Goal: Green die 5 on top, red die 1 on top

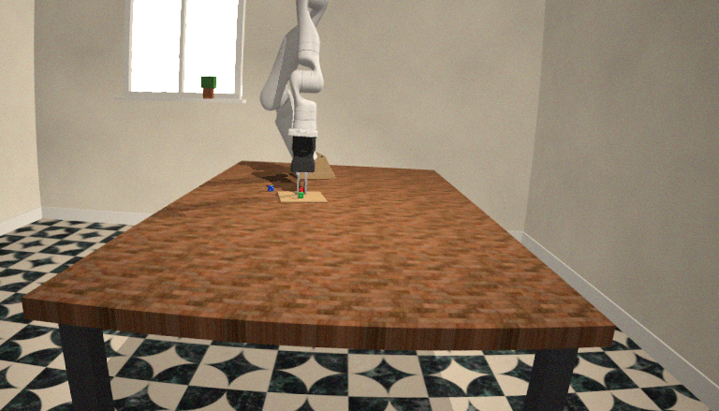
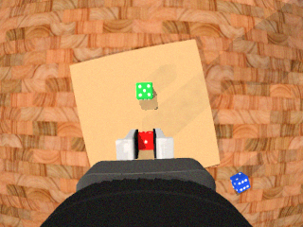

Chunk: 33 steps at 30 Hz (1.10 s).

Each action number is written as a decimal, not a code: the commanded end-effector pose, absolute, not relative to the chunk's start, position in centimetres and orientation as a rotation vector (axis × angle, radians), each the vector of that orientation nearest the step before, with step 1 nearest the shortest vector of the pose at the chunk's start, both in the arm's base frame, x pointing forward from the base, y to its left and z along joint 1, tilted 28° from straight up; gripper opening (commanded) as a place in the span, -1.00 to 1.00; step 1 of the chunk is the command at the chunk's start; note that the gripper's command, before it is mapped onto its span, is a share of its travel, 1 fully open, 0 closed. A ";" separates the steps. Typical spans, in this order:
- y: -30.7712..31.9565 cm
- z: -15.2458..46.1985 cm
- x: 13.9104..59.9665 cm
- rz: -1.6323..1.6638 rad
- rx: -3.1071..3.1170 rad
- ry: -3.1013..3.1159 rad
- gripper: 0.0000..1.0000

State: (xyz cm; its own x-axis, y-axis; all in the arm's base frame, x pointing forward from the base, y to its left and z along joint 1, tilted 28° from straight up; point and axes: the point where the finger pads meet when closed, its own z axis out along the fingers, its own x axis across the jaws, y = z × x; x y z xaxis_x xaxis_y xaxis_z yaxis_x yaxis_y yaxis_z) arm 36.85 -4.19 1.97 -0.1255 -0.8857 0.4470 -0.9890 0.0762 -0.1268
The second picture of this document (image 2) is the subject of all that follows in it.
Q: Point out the tan square mat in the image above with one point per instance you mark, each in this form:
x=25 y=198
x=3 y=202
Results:
x=105 y=94

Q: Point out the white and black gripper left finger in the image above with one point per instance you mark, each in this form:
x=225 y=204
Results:
x=127 y=148

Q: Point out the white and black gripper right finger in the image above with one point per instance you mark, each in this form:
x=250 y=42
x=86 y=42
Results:
x=163 y=147

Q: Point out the red die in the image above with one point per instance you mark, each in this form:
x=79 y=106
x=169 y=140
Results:
x=145 y=140

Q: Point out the blue die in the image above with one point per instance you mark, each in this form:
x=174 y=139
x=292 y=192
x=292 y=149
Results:
x=240 y=182

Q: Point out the green die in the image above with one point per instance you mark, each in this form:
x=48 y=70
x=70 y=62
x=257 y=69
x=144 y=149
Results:
x=144 y=90

